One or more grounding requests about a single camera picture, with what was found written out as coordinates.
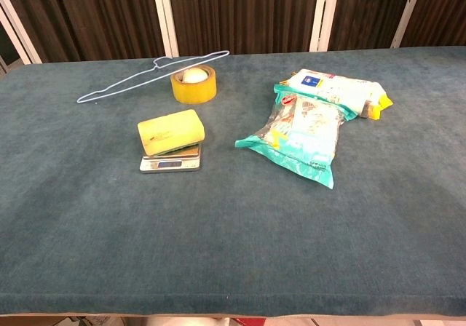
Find yellow sponge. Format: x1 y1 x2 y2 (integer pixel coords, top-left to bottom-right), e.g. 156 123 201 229
137 108 206 156

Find silver digital kitchen scale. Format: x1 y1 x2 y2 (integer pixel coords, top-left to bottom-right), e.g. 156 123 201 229
139 143 202 174

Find yellow packing tape roll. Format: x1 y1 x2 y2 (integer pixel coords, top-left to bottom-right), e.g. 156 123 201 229
170 64 218 105

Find teal clear plastic package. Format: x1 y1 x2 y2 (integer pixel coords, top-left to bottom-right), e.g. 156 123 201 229
234 84 359 190

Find teal table cloth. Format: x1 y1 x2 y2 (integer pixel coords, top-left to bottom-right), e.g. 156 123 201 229
0 46 466 319

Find white ball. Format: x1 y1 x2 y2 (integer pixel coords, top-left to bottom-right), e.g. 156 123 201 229
182 68 208 84

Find white yellow plastic package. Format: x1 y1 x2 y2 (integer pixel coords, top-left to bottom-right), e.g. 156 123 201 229
282 68 394 120

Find light blue wire hanger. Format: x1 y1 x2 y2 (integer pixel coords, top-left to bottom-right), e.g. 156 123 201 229
76 50 231 104

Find white frame post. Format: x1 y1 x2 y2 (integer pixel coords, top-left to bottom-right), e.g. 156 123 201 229
0 0 42 65
150 0 180 58
390 0 427 49
309 0 342 52

